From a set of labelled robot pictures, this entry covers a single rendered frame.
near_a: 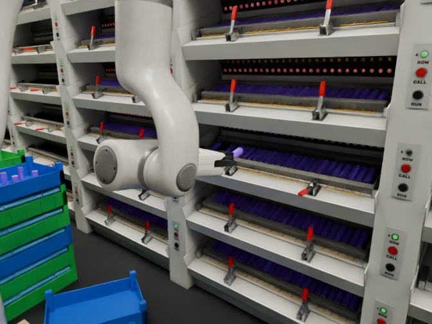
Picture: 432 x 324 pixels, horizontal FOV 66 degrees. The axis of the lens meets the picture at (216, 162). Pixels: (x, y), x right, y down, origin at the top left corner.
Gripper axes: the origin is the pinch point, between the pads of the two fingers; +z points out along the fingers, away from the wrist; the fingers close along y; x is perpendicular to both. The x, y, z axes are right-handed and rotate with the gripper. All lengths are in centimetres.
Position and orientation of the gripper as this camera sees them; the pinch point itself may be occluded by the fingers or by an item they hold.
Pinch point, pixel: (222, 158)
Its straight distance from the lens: 78.1
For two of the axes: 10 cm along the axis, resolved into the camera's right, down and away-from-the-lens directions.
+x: 1.1, -9.8, -1.4
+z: 6.1, -0.5, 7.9
